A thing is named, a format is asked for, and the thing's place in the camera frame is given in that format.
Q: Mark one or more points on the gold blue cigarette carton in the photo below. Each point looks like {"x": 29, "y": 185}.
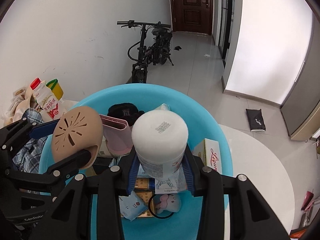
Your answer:
{"x": 144, "y": 189}

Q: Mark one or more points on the blue plastic basin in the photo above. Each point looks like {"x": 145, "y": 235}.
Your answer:
{"x": 201, "y": 125}

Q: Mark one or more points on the white barcode box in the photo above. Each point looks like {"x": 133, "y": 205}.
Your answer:
{"x": 104, "y": 152}

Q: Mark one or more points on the black folding bicycle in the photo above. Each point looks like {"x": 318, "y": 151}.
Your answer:
{"x": 142, "y": 55}

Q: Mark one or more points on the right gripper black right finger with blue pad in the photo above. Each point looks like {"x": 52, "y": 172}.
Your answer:
{"x": 251, "y": 217}

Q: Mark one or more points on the strawberry milk bottle red cap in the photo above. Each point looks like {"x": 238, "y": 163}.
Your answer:
{"x": 46, "y": 99}

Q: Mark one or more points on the brown wooden door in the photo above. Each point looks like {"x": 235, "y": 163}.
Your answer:
{"x": 195, "y": 16}

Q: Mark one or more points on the tan perforated soap case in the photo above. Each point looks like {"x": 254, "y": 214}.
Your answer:
{"x": 80, "y": 128}

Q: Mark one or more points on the black hair scrunchie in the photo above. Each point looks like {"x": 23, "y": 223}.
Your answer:
{"x": 125, "y": 111}

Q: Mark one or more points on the white lotion bottle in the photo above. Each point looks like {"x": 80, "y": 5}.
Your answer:
{"x": 160, "y": 138}

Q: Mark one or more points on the Eiffel tower print box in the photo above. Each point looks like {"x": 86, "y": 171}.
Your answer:
{"x": 175, "y": 184}

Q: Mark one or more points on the white tissue pack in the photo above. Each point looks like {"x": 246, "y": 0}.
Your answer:
{"x": 163, "y": 106}

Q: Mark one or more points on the pink plastic holder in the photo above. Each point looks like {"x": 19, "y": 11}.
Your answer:
{"x": 117, "y": 134}

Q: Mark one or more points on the yellow bottle green cap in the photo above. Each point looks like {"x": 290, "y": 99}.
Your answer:
{"x": 55, "y": 88}

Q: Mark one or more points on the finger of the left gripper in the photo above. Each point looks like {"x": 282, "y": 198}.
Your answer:
{"x": 16, "y": 135}
{"x": 56, "y": 175}

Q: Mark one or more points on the red white medicine box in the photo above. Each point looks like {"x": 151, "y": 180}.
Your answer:
{"x": 209, "y": 152}

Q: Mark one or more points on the white plush keychain toy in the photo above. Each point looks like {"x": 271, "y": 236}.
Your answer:
{"x": 164, "y": 206}

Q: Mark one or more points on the blue plaid shirt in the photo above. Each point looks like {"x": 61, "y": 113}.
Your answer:
{"x": 28, "y": 158}

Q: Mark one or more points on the black bag on floor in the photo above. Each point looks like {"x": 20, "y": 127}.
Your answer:
{"x": 255, "y": 120}

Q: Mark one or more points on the light blue tissue packet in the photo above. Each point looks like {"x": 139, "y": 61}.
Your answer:
{"x": 132, "y": 206}

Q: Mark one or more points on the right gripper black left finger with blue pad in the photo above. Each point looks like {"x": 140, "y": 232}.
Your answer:
{"x": 90, "y": 203}

